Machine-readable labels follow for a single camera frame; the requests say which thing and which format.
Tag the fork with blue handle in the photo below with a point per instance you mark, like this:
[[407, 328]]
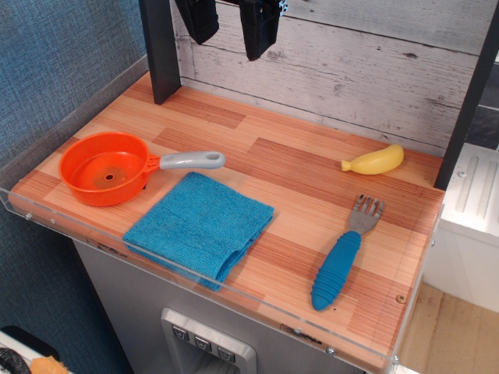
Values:
[[333, 273]]

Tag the clear acrylic guard rail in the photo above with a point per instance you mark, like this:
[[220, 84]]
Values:
[[284, 162]]

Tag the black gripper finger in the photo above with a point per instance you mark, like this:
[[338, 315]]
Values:
[[200, 18], [259, 21]]

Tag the orange pot with grey handle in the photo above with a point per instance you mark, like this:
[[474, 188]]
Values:
[[109, 168]]

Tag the silver dispenser button panel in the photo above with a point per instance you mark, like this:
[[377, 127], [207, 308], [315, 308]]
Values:
[[198, 348]]

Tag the yellow toy banana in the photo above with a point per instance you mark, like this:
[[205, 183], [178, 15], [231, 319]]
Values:
[[377, 162]]

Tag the orange plush object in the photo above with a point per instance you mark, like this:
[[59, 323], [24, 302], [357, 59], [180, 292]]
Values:
[[47, 365]]

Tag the dark grey right post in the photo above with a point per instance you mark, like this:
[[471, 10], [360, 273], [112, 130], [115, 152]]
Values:
[[473, 95]]

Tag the white toy sink unit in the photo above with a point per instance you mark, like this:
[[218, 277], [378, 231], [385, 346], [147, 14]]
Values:
[[463, 257]]

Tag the dark grey left post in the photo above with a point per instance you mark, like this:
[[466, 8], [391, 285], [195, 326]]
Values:
[[160, 43]]

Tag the dark grey post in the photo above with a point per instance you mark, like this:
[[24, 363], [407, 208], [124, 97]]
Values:
[[473, 95], [160, 43]]

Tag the blue folded cloth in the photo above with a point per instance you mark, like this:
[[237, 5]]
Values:
[[200, 229]]

